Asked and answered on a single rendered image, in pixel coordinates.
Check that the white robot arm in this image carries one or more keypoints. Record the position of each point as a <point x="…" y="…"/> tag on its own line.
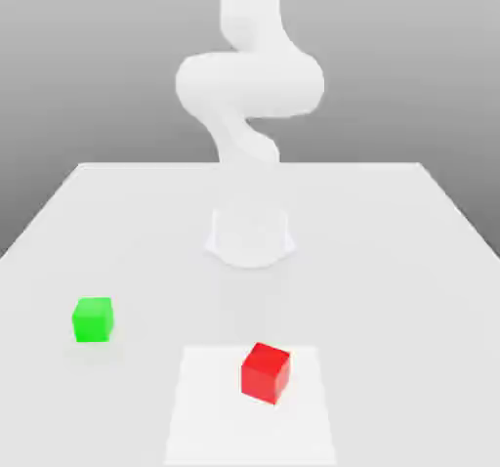
<point x="250" y="84"/>

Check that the small red cube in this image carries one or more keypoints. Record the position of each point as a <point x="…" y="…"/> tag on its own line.
<point x="265" y="373"/>

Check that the small green cube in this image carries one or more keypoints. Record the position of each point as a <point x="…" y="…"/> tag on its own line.
<point x="92" y="320"/>

